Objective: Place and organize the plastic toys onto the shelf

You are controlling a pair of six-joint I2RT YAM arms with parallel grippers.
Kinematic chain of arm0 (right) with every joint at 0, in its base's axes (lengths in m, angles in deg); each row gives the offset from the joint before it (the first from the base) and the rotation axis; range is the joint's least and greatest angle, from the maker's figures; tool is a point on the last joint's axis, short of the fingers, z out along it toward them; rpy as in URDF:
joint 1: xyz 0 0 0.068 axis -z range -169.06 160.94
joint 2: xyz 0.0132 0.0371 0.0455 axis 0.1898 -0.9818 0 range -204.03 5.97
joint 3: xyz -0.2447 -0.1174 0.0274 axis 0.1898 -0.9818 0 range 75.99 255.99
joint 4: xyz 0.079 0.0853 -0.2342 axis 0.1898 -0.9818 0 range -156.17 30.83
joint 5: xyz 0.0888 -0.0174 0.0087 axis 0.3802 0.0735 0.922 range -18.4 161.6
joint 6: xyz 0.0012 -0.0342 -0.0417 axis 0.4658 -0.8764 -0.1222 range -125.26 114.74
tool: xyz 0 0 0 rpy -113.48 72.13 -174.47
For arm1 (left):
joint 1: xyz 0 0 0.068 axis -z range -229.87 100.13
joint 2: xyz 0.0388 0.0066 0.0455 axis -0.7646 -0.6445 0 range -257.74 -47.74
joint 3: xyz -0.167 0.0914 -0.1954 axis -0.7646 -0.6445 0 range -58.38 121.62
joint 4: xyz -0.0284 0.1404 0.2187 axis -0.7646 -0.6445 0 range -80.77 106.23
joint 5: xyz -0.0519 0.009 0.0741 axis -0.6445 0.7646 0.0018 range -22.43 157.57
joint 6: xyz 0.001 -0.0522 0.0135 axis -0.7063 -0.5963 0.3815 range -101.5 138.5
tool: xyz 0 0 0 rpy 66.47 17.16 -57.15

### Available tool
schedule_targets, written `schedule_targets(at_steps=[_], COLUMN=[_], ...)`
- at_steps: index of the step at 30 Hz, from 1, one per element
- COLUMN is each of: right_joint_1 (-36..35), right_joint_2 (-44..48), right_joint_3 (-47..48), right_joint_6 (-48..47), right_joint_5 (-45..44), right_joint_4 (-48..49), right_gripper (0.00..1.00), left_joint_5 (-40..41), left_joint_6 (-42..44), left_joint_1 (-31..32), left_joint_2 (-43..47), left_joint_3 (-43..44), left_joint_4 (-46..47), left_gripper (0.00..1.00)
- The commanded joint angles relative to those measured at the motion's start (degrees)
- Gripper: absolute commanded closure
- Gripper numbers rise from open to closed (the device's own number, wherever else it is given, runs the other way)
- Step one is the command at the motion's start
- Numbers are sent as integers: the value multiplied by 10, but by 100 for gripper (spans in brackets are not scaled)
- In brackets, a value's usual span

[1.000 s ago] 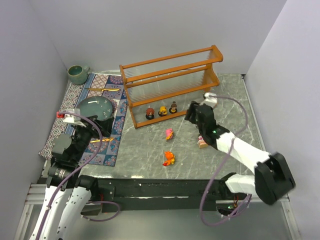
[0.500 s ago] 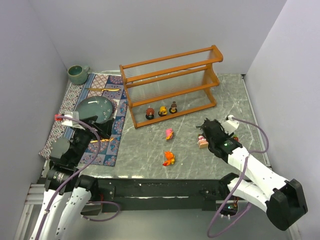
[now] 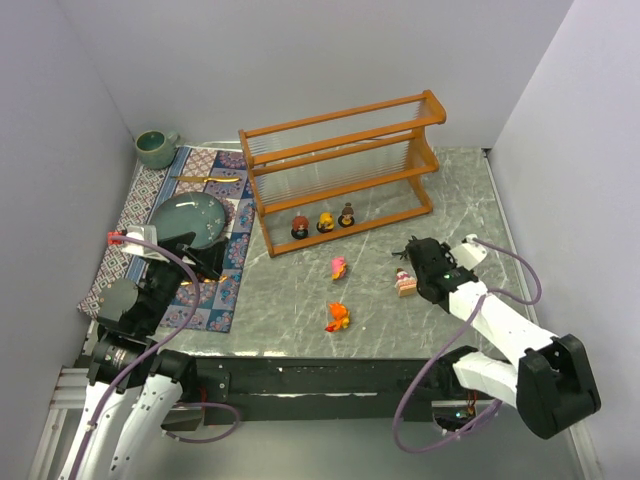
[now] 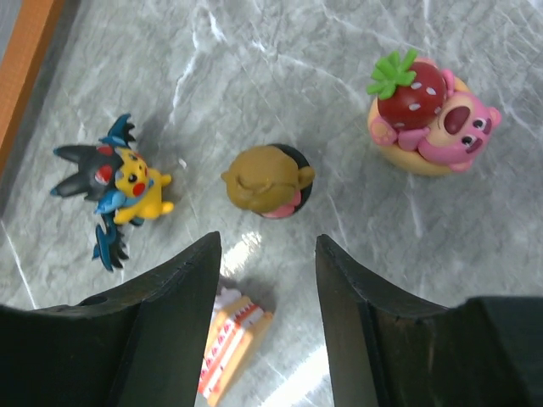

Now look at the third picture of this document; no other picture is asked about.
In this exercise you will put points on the teal ceramic plate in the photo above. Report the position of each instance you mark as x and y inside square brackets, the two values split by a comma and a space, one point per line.
[199, 212]

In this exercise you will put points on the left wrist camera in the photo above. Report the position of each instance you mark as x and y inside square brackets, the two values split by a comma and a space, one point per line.
[138, 240]

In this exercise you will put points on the strawberry cake slice toy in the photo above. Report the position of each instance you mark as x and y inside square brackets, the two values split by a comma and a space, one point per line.
[405, 283]

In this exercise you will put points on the orange wooden three-tier shelf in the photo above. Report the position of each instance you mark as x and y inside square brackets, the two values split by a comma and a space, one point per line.
[320, 158]

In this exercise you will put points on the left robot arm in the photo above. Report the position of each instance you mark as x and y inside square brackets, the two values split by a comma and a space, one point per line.
[116, 419]

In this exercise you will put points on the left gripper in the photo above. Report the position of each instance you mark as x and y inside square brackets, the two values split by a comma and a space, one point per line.
[182, 258]

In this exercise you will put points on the orange dragon toy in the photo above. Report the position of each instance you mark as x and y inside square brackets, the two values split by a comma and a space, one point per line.
[340, 317]

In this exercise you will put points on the brown-haired figurine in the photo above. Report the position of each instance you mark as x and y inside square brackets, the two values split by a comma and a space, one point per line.
[346, 218]

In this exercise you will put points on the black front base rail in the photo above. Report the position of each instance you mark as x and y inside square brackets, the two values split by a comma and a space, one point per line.
[283, 389]

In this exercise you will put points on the yellow-haired figurine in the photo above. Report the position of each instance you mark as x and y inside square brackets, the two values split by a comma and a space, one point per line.
[325, 223]

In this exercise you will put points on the black yellow spiky figurine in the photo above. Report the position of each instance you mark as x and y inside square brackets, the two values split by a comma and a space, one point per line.
[402, 252]

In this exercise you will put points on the pink bear sunflower toy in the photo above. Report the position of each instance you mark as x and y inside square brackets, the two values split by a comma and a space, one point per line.
[338, 267]

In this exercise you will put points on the gold knife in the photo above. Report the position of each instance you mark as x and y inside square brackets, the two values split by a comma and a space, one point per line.
[205, 179]

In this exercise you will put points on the green ceramic mug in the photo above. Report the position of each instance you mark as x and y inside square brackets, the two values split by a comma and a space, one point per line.
[155, 149]

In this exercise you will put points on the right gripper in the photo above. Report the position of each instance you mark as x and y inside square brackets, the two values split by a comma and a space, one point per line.
[420, 257]

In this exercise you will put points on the gold fork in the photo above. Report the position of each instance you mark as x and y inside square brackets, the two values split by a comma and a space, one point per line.
[203, 280]

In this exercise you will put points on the patterned blue placemat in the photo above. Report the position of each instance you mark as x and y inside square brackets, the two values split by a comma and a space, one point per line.
[208, 189]

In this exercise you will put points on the red-haired figurine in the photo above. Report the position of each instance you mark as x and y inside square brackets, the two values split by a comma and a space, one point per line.
[300, 227]

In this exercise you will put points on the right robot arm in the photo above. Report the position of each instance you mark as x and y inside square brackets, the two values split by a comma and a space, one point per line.
[547, 378]

